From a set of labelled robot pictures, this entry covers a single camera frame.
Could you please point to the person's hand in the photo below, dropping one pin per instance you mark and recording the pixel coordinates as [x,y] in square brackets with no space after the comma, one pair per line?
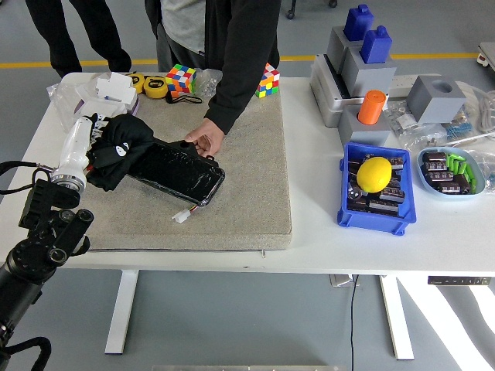
[209,137]

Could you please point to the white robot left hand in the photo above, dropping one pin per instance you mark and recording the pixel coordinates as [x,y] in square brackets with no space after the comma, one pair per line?
[75,148]

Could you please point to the glossy black panel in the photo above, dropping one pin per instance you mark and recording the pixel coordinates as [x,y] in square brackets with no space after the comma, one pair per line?
[178,174]

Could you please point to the black rag with white marks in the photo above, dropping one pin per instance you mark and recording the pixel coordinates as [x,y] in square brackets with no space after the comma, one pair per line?
[123,135]

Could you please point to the person's forearm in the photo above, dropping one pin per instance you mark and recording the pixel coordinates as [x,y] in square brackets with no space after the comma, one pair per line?
[237,92]

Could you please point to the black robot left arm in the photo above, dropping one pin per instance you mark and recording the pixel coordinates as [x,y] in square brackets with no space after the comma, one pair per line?
[42,235]

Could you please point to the black table control panel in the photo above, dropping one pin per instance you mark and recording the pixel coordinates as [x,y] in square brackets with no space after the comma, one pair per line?
[458,281]

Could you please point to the clear plastic bag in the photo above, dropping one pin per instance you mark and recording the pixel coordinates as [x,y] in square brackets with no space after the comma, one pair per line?
[63,100]
[488,170]

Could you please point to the clear bag of screws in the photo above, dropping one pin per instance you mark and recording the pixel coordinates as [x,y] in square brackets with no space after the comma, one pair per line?
[207,83]

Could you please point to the grey-brown mat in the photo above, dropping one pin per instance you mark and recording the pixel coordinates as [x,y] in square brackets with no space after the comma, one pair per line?
[247,185]

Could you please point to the colourful puzzle cube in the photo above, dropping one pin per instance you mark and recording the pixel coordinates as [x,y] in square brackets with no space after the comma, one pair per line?
[267,83]
[181,79]

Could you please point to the yellow tape measure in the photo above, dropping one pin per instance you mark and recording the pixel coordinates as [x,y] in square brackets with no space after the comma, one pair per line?
[137,82]
[155,87]

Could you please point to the person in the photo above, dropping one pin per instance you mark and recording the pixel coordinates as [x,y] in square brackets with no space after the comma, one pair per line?
[58,31]
[185,23]

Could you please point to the light grey plastic case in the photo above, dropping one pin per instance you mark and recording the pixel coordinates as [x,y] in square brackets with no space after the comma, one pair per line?
[323,92]

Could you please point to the black chair caster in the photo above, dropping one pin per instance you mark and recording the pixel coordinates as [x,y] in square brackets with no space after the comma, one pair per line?
[291,14]

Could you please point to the orange cylinder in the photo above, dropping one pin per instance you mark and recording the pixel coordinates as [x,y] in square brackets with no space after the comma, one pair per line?
[372,108]

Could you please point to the white table leg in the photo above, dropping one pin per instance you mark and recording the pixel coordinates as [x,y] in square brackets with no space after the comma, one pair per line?
[121,309]
[396,317]

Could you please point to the yellow lemon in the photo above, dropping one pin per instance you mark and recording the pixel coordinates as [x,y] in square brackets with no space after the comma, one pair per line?
[374,174]

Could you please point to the blue plastic bottle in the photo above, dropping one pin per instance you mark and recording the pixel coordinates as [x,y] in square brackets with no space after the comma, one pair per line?
[376,44]
[359,21]

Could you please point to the silver box under table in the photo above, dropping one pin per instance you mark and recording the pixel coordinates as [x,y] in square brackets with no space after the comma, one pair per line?
[342,280]

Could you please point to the clear bag of metal parts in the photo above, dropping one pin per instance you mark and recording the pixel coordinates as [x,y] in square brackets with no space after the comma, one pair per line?
[406,123]

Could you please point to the white power strip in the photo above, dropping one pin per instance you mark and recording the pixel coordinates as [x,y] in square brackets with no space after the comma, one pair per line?
[402,83]

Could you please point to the blue plastic bin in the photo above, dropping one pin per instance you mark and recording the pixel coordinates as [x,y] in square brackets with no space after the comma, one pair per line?
[406,208]

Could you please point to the grey block with round hole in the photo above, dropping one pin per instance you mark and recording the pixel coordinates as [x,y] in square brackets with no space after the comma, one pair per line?
[433,102]

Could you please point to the green battery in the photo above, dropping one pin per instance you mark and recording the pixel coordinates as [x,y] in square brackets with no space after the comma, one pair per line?
[472,178]
[450,161]
[462,167]

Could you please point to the light blue oval tray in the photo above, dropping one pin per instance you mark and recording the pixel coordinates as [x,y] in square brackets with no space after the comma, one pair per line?
[450,195]

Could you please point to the bag of blue resistors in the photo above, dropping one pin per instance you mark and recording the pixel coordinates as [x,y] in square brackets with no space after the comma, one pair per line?
[460,127]

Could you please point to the white thin rod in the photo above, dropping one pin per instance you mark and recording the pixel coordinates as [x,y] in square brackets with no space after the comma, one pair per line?
[475,137]

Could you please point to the white cart with red part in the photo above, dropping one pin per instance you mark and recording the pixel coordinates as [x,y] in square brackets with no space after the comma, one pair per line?
[487,56]

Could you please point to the white flat switch box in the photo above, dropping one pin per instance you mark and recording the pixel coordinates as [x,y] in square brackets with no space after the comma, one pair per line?
[104,107]

